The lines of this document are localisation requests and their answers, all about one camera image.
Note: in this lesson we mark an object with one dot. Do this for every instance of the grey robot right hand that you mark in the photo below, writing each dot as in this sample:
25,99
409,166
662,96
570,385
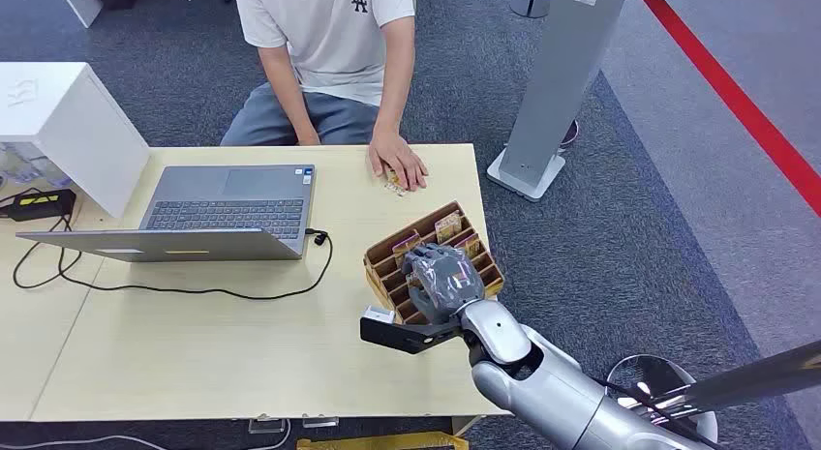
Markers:
446,283

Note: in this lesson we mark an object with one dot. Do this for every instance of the person's left hand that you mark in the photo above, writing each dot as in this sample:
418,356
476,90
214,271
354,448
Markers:
398,160

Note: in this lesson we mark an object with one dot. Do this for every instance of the person's right hand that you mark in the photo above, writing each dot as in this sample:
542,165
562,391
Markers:
308,140

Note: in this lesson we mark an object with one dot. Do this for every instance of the gold patterned card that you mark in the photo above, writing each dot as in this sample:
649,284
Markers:
469,244
448,226
394,183
405,246

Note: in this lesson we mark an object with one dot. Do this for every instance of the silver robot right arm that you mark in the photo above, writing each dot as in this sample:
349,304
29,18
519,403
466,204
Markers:
551,389

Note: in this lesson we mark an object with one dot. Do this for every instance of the person's right forearm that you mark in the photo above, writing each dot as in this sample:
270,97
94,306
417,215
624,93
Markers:
285,91

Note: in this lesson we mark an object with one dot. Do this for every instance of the person's left forearm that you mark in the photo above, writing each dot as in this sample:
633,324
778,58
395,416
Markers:
398,75

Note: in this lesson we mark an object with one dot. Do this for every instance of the brown cardboard card holder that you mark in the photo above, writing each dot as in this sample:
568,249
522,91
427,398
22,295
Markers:
391,267

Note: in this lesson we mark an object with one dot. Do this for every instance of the person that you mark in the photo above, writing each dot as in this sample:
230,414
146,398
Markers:
327,43

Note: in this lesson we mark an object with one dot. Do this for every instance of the grey laptop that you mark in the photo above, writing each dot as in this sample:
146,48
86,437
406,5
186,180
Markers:
224,210

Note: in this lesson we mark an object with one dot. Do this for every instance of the yellow cardboard piece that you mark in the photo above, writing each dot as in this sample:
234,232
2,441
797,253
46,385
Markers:
385,442

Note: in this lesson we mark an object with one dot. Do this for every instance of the dark shoe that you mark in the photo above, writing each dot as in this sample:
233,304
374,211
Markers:
569,134

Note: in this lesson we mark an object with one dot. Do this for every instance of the grey kiosk stand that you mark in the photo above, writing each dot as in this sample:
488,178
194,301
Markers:
558,81

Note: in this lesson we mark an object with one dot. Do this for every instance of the clear table clip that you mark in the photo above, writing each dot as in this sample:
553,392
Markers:
319,422
266,425

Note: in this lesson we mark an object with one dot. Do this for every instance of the grey round stand base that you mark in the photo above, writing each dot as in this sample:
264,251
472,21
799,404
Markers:
531,3

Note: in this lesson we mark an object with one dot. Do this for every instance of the chrome round base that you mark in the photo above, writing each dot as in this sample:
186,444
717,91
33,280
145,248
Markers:
648,373

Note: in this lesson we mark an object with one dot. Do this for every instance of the white cabinet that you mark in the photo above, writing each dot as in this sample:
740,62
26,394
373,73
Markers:
80,1

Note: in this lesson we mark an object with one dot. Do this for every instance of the black power adapter yellow label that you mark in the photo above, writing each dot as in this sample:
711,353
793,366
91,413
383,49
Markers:
42,205

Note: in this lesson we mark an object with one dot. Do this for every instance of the clear plastic bag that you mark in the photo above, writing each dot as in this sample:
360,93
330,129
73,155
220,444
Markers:
29,168

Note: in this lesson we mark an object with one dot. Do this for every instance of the dark metal pole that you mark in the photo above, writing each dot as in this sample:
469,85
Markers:
750,380

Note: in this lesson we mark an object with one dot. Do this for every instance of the red floor tape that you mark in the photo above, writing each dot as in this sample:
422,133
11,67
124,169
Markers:
737,101

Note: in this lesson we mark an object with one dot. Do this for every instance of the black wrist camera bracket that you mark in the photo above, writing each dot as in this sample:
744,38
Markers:
410,337

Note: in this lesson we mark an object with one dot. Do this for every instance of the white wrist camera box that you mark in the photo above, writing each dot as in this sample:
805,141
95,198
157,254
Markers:
378,315

